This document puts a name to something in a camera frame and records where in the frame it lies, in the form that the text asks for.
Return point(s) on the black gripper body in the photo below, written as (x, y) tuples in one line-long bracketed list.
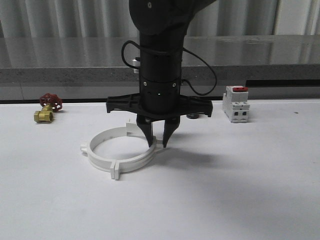
[(157, 101)]

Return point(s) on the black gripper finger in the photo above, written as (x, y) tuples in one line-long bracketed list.
[(170, 125), (147, 128)]

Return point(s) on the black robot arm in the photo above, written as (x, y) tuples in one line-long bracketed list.
[(162, 26)]

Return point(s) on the black cylindrical capacitor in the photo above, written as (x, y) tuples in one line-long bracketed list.
[(193, 116)]

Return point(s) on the grey stone counter ledge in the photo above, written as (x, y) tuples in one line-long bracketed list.
[(75, 68)]

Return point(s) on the brass valve red handwheel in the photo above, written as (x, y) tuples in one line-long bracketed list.
[(50, 103)]

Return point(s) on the grey pleated curtain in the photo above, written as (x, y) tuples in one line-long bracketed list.
[(111, 18)]

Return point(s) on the white circuit breaker red switch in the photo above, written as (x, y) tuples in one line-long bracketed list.
[(235, 103)]

